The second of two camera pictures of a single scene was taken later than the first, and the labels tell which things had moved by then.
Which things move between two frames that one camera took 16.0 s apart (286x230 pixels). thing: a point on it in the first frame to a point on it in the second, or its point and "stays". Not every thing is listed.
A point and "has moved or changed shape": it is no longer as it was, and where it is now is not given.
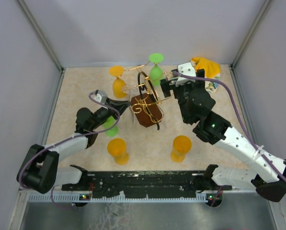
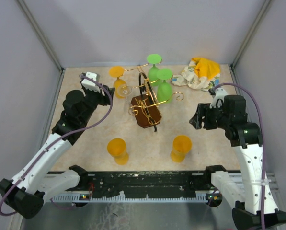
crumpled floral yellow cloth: (211, 70) stays
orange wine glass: (117, 148) stays
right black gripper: (167, 86) to (204, 110)
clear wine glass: (130, 89) has moved or changed shape
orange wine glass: (118, 84) stays
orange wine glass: (181, 144) stays
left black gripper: (121, 105) to (105, 99)
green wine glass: (110, 122) to (165, 89)
